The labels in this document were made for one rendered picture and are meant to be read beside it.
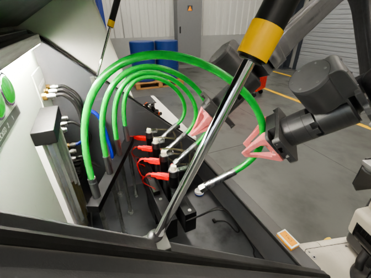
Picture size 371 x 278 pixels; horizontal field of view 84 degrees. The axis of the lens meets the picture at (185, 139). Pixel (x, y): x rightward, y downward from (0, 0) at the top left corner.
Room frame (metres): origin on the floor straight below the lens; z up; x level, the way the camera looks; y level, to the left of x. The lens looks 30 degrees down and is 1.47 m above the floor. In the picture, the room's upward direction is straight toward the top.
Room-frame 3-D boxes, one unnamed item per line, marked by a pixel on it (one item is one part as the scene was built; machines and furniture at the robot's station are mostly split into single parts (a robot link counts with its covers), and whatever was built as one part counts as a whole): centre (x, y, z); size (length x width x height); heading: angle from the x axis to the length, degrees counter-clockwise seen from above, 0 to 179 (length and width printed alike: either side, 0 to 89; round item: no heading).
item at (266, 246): (0.55, -0.18, 0.87); 0.62 x 0.04 x 0.16; 25
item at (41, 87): (0.56, 0.37, 1.20); 0.13 x 0.03 x 0.31; 25
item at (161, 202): (0.56, 0.08, 0.91); 0.34 x 0.10 x 0.15; 25
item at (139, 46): (5.46, 0.76, 0.51); 1.20 x 0.85 x 1.02; 112
